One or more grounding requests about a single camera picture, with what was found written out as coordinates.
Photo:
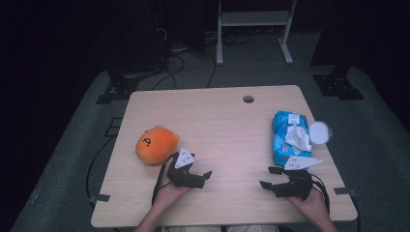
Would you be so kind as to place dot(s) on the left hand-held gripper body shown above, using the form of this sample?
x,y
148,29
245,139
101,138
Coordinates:
x,y
183,179

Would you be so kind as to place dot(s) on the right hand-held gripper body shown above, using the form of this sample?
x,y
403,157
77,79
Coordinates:
x,y
298,187

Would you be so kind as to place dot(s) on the blue wet wipe pack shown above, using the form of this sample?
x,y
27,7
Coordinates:
x,y
285,141

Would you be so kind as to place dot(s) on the white wet wipe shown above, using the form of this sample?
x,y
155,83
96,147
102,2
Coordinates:
x,y
298,137

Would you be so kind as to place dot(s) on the orange plush toy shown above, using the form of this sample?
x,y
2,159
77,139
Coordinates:
x,y
156,145

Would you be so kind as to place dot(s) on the person's left hand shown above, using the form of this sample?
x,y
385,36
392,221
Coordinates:
x,y
169,196

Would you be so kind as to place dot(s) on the person's right hand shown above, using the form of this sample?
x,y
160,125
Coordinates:
x,y
311,206

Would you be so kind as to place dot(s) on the grey tape strip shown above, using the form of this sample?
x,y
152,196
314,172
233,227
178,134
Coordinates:
x,y
100,197
345,191

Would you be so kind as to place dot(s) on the black tape square outline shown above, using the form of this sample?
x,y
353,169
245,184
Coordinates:
x,y
113,127

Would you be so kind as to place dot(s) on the black stand base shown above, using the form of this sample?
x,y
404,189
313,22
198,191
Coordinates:
x,y
121,88
338,85

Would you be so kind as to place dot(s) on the dark equipment cabinet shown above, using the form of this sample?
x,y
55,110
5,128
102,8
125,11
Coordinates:
x,y
135,35

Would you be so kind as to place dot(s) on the white metal stand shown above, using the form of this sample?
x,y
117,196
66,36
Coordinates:
x,y
254,18

